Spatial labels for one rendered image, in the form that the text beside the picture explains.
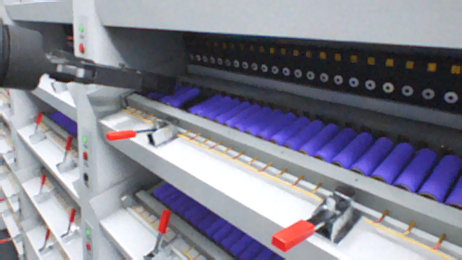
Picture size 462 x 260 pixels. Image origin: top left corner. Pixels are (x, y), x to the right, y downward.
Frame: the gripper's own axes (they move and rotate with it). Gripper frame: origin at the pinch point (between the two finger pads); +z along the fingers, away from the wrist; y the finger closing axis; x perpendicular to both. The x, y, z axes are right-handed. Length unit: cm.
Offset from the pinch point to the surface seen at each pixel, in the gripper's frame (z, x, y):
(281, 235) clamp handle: -10.2, -6.5, 35.8
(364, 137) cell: 6.4, 0.0, 33.2
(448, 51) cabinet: 12.3, 10.9, 37.2
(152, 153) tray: -4.1, -8.9, 10.4
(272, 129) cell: 3.7, -1.8, 23.3
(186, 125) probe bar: -0.3, -4.4, 11.5
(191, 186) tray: -3.3, -10.5, 18.5
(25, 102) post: 2, -19, -79
